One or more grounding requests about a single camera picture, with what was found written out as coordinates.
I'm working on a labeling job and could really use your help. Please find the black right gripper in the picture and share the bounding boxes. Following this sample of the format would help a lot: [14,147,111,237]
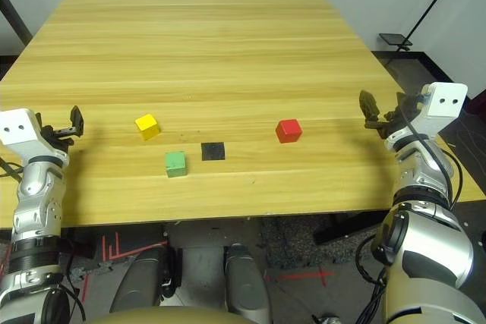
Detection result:
[359,90,424,138]

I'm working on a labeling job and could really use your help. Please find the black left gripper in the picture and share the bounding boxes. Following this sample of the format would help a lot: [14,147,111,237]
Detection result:
[35,105,86,150]

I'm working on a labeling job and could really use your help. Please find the yellow wooden block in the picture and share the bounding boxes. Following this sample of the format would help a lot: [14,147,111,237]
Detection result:
[134,113,160,141]

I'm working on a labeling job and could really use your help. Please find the red wooden block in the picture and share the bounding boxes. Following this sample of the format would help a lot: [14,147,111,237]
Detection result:
[275,118,303,144]

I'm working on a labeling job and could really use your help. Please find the black stand pole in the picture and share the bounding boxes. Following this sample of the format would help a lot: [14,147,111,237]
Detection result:
[396,0,466,52]

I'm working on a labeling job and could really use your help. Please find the green wooden block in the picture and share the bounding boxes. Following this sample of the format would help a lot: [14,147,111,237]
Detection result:
[164,150,188,179]

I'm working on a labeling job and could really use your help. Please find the red floor tape lines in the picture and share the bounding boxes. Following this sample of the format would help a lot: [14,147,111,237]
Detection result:
[100,233,168,264]

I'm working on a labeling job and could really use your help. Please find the black square marker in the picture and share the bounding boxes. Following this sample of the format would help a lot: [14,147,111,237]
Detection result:
[200,142,226,161]

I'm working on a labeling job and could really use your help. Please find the grey left robot leg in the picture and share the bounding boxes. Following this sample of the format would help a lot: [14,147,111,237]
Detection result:
[109,244,178,313]

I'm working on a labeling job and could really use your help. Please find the grey robot leg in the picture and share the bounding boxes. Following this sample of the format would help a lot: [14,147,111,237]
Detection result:
[223,243,273,324]
[109,244,178,313]

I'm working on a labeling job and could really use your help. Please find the red floor tape cross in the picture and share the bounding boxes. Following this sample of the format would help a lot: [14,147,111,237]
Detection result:
[265,267,337,287]

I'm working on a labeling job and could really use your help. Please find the tan robot torso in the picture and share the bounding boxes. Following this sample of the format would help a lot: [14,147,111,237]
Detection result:
[85,303,267,324]

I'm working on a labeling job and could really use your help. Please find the grey right robot leg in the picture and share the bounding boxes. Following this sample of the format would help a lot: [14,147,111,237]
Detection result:
[223,243,273,324]

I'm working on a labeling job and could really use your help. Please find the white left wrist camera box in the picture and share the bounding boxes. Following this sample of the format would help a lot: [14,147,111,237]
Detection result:
[0,108,70,168]

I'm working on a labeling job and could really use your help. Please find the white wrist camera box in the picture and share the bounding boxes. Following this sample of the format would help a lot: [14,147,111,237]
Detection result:
[0,108,70,168]
[419,82,469,139]

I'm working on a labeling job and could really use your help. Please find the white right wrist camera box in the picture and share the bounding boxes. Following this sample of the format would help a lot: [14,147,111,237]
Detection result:
[419,82,469,139]

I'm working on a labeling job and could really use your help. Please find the black stand base plate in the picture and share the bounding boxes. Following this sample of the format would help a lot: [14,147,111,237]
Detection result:
[378,33,414,47]

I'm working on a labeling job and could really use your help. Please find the black neighbour table frame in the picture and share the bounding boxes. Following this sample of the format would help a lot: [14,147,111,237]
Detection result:
[0,0,33,46]

